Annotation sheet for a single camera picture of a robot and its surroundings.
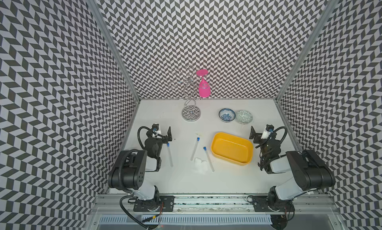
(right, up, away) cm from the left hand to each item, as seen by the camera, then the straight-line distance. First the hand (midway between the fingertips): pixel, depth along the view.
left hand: (162, 127), depth 91 cm
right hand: (+60, -1, -1) cm, 60 cm away
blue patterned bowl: (+43, +7, +15) cm, 46 cm away
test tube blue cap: (+5, -16, -2) cm, 17 cm away
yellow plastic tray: (+45, -15, +2) cm, 47 cm away
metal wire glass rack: (+17, +9, +4) cm, 20 cm away
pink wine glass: (+26, +23, 0) cm, 35 cm away
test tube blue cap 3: (+29, -20, -4) cm, 35 cm away
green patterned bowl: (+55, +6, +15) cm, 58 cm away
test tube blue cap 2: (+20, -14, 0) cm, 24 cm away
